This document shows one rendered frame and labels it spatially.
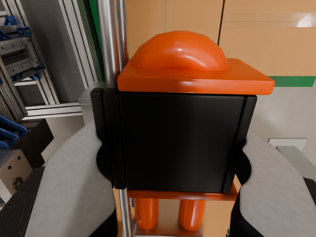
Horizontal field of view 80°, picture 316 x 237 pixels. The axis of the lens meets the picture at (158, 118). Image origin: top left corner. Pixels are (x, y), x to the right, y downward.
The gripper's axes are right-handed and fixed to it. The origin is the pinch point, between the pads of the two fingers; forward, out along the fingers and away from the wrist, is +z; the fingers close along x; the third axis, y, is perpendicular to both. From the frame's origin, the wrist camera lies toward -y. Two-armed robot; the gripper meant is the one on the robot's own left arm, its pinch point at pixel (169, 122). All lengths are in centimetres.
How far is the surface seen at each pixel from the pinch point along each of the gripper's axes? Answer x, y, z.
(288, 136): 108, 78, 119
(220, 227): 21, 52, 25
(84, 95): -31, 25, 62
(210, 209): 16, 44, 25
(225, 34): 23, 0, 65
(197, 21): 12, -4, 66
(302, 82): 100, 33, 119
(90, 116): -29, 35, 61
